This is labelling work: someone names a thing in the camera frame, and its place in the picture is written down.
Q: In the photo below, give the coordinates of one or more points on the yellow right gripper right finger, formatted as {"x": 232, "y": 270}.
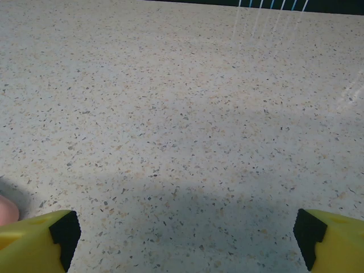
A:
{"x": 341, "y": 247}

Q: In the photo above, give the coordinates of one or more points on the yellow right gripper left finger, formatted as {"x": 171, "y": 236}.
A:
{"x": 25, "y": 247}

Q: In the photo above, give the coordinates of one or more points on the blue printed back panel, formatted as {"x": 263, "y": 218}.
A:
{"x": 327, "y": 5}

